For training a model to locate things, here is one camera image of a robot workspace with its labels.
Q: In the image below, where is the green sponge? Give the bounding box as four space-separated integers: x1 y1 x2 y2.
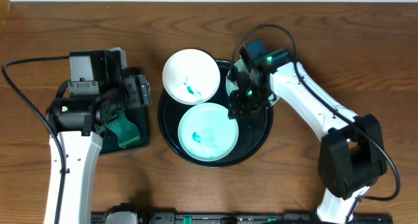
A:
106 111 140 148

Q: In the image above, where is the light green stained plate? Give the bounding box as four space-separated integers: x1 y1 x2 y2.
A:
178 103 239 162

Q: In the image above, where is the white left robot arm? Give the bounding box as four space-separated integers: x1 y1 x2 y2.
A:
44 68 151 223

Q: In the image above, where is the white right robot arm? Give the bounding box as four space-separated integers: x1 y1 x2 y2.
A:
227 50 388 223

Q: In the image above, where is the black rectangular sponge tray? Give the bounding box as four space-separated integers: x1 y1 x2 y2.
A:
100 106 150 155

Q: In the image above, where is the round black tray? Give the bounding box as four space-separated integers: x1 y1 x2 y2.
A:
157 59 274 168

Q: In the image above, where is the white plate with green stain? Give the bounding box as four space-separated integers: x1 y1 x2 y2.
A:
162 49 221 105

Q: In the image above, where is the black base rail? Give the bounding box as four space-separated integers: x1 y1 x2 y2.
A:
90 202 394 224

